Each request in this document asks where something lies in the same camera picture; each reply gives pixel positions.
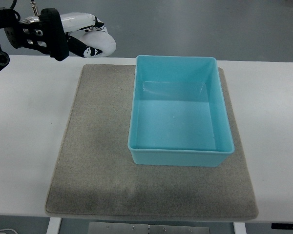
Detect blue plastic box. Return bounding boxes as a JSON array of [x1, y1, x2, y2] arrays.
[[128, 55, 235, 167]]

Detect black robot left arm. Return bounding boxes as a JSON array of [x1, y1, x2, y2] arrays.
[[0, 0, 49, 71]]

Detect black control panel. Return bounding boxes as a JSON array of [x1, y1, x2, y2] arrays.
[[271, 223, 293, 230]]

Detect white table leg left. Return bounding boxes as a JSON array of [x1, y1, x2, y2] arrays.
[[46, 217, 62, 234]]

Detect grey felt mat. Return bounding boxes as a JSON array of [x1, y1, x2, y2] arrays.
[[45, 65, 258, 222]]

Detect white table leg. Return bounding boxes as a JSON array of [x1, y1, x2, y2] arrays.
[[46, 217, 62, 234], [233, 222, 247, 234]]

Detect white table leg right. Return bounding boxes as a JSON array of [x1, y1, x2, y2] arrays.
[[233, 222, 247, 234]]

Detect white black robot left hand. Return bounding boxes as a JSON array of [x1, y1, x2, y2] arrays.
[[40, 8, 108, 61]]

